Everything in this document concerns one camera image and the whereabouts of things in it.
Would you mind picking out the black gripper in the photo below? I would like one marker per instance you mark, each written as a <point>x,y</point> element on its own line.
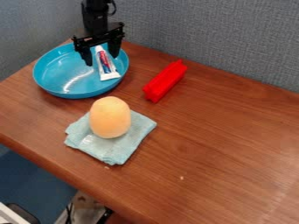
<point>99,31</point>

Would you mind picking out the white toothpaste tube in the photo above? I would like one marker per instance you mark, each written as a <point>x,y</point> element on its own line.
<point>106,66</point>

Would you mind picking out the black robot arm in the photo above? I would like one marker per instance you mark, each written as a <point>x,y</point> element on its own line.
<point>99,5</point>

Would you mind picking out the blue plate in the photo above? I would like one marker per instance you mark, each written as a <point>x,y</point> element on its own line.
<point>63,75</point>

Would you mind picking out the red plastic block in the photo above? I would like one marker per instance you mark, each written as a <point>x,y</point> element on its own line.
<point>161,84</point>

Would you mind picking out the orange egg-shaped sponge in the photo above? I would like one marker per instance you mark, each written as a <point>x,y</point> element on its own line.
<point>110,117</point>

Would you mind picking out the light blue folded cloth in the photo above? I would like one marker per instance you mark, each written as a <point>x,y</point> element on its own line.
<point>115,150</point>

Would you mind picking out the beige object under table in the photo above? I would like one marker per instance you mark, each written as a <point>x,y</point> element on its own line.
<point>85,210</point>

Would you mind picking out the white object bottom left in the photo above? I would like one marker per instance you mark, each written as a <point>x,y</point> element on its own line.
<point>8,217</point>

